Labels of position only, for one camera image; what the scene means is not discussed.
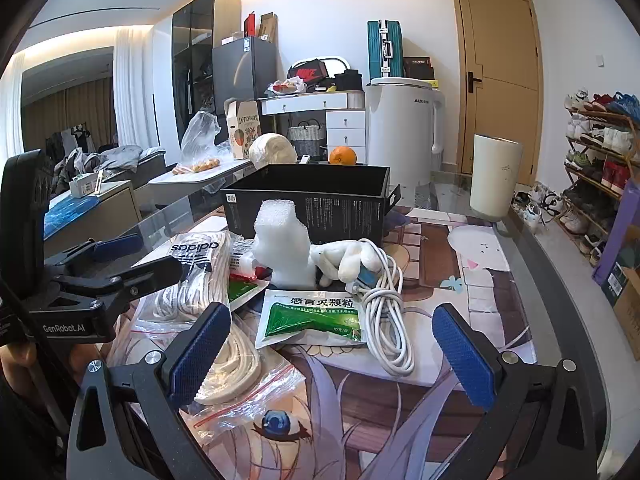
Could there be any white round appliance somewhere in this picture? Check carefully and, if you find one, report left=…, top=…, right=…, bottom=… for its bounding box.
left=364, top=77, right=447, bottom=208

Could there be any black white sneaker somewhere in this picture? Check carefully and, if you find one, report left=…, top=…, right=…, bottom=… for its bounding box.
left=537, top=192, right=566, bottom=218

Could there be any metal shoe rack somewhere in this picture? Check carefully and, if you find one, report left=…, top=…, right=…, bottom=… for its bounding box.
left=560, top=90, right=640, bottom=268

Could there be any small white box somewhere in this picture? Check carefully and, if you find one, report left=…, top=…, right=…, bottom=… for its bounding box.
left=68, top=172, right=103, bottom=197

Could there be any white plush toy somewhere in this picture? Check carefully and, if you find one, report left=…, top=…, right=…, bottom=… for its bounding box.
left=307, top=240, right=396, bottom=288

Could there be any white wrapped round bundle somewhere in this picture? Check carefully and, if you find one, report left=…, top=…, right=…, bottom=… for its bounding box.
left=248, top=132, right=296, bottom=170

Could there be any black mini fridge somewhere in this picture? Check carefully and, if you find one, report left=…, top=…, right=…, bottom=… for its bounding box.
left=212, top=37, right=278, bottom=116

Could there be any plate of food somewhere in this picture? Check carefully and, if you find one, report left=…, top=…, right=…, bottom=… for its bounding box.
left=266, top=77, right=307, bottom=97

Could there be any grey wicker basket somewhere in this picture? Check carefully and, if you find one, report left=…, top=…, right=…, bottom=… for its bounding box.
left=287, top=119, right=326, bottom=158

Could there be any wooden door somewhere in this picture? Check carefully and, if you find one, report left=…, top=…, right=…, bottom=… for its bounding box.
left=450, top=0, right=545, bottom=188

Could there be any clear bag of white laces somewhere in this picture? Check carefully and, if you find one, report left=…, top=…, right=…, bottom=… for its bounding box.
left=132, top=230, right=233, bottom=333

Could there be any red white plastic packet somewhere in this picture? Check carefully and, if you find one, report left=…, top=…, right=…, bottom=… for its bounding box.
left=229, top=237, right=273, bottom=281

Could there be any printed desk mat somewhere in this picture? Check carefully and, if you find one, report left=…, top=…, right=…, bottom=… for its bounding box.
left=107, top=205, right=538, bottom=480

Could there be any zip bag of white rope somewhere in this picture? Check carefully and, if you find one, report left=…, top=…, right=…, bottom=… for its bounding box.
left=187, top=320, right=308, bottom=428

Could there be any printed fruit carton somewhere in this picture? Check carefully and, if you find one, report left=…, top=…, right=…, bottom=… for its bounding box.
left=223, top=98, right=263, bottom=161

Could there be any white side table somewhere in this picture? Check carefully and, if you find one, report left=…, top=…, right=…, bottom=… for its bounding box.
left=148, top=157, right=253, bottom=193

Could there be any white framed mirror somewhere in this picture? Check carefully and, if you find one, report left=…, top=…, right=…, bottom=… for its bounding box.
left=320, top=55, right=351, bottom=75

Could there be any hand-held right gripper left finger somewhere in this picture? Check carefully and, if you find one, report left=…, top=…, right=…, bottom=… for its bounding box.
left=66, top=301, right=233, bottom=480

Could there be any orange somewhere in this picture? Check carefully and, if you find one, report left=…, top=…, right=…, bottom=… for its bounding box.
left=328, top=145, right=358, bottom=167

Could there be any white dressing table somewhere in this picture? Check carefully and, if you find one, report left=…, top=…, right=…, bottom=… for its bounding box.
left=257, top=89, right=368, bottom=161

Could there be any clear plastic bag of fruit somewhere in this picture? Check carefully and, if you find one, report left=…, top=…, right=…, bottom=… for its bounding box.
left=172, top=110, right=223, bottom=176

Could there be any dark gift box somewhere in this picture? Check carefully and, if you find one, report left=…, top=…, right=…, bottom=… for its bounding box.
left=402, top=56, right=435, bottom=81

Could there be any purple box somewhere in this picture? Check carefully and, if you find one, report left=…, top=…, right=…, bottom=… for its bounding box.
left=591, top=177, right=640, bottom=286

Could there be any white cylindrical bin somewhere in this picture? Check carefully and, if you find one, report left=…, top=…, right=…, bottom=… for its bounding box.
left=469, top=133, right=524, bottom=222

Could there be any glass door wardrobe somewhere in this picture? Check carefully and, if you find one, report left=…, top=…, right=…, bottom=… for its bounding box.
left=171, top=0, right=242, bottom=166

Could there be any bedside cabinet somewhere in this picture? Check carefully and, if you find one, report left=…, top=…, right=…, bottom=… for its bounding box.
left=42, top=180, right=143, bottom=256

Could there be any person's left hand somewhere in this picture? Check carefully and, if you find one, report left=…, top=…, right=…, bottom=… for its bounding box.
left=0, top=342, right=106, bottom=381

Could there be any brown cardboard box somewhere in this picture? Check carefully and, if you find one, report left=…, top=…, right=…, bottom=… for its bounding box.
left=602, top=265, right=640, bottom=346

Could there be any teal suitcase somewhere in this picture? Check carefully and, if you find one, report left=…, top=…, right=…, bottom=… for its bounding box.
left=367, top=19, right=405, bottom=81

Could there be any white curtain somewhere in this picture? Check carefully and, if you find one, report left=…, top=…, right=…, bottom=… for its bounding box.
left=112, top=25, right=161, bottom=151

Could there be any bed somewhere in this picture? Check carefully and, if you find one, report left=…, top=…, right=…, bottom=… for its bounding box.
left=95, top=145, right=168, bottom=211

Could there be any red black sports bag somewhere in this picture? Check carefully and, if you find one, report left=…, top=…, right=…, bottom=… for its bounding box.
left=286, top=58, right=333, bottom=83

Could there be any white power cable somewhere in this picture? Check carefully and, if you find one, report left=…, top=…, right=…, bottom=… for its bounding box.
left=345, top=240, right=418, bottom=376

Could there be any brown curtain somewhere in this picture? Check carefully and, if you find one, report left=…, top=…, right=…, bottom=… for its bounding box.
left=22, top=77, right=116, bottom=153

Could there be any brown paper carton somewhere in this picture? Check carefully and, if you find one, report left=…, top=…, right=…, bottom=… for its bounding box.
left=258, top=12, right=278, bottom=45

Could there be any white foam piece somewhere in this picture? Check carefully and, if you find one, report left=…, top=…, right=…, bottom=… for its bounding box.
left=252, top=199, right=318, bottom=291

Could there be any black cardboard box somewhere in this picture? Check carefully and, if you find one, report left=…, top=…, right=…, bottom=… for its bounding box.
left=220, top=162, right=402, bottom=251

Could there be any grey clothes pile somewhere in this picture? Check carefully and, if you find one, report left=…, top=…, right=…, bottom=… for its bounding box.
left=65, top=144, right=146, bottom=176

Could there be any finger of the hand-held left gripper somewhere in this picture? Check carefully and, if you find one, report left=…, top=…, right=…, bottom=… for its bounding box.
left=44, top=232, right=144, bottom=275
left=50, top=255, right=184, bottom=318

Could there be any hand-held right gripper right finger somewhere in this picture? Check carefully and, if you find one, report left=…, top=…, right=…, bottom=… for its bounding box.
left=431, top=303, right=601, bottom=480

